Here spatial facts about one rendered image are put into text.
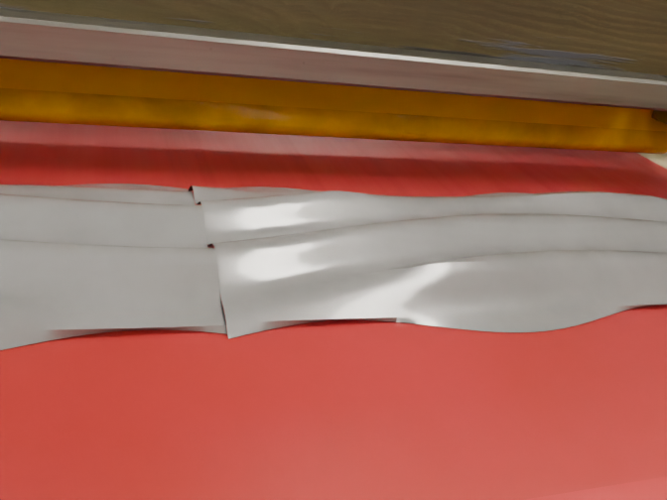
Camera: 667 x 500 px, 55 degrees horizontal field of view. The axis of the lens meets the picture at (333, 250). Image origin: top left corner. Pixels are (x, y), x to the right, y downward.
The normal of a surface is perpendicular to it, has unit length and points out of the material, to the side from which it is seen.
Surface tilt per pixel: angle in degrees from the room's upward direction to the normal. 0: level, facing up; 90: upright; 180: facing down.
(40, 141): 0
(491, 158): 0
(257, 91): 90
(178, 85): 90
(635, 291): 27
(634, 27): 90
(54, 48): 90
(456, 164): 0
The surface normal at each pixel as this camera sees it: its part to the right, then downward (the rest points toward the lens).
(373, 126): 0.29, 0.48
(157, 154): 0.14, -0.88
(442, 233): 0.38, -0.48
